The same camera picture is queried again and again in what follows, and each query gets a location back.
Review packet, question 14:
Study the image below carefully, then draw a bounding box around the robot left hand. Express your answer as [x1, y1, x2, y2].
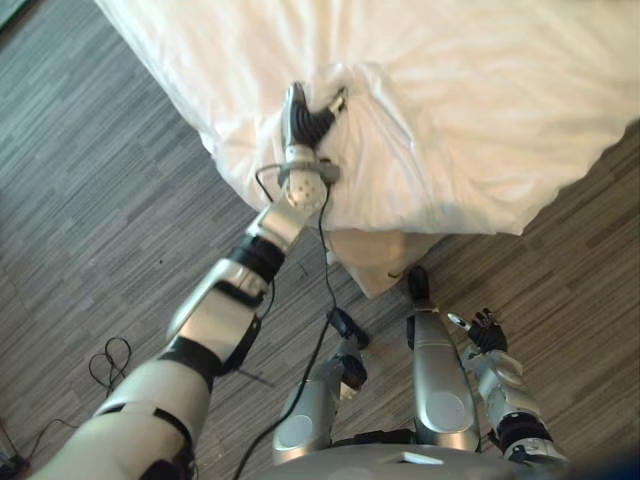
[278, 81, 350, 153]

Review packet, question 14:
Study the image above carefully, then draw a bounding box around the beige bed base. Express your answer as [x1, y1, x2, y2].
[327, 227, 441, 300]

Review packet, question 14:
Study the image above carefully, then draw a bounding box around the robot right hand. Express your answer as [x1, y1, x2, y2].
[446, 307, 509, 354]

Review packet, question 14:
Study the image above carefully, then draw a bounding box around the robot silver torso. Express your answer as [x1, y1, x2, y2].
[257, 442, 531, 480]

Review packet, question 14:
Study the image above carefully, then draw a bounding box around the robot right leg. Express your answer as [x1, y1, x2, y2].
[405, 266, 482, 449]

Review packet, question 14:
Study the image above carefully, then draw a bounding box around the black floor cable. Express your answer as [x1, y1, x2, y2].
[0, 337, 134, 480]

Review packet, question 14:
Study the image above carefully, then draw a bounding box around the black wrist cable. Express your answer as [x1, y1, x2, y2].
[232, 164, 339, 480]

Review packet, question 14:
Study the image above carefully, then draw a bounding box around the white bed duvet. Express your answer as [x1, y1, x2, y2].
[92, 0, 640, 237]

